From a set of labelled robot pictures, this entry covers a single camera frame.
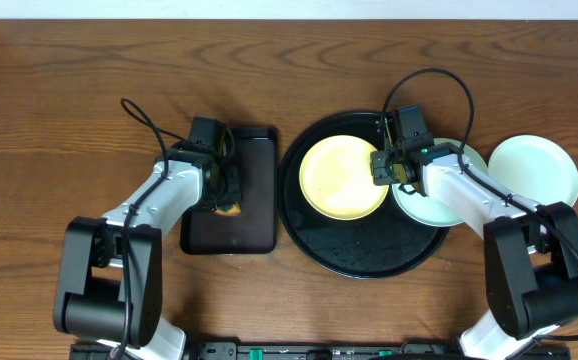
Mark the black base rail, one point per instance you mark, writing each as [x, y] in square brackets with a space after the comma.
[232, 351]

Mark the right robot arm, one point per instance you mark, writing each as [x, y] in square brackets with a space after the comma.
[530, 249]

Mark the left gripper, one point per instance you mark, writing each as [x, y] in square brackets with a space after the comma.
[230, 186]

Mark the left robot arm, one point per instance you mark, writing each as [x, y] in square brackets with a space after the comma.
[109, 287]

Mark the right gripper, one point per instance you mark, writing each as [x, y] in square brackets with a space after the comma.
[379, 176]

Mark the yellow plate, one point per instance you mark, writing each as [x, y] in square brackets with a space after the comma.
[336, 180]

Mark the round black tray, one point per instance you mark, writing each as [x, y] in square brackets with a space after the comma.
[385, 243]

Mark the green and orange sponge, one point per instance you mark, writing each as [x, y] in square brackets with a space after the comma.
[229, 210]

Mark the light green plate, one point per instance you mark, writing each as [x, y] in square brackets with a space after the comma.
[429, 211]
[536, 168]

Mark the black rectangular tray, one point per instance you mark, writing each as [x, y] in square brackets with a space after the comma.
[253, 231]

